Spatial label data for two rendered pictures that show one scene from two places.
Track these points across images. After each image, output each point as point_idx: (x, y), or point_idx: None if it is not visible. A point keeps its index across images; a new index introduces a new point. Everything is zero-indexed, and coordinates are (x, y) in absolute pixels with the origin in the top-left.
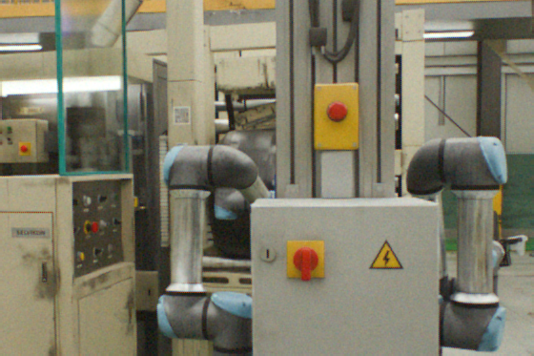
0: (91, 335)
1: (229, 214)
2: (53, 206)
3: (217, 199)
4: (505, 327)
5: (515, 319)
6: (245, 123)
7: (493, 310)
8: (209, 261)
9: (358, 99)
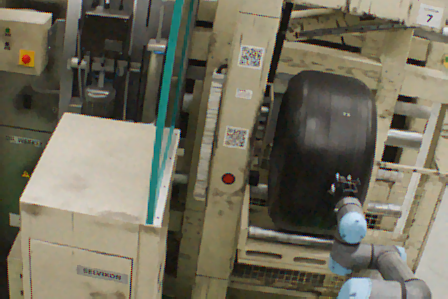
0: None
1: (348, 272)
2: (134, 253)
3: (339, 256)
4: (427, 135)
5: (431, 119)
6: (300, 31)
7: None
8: (260, 234)
9: None
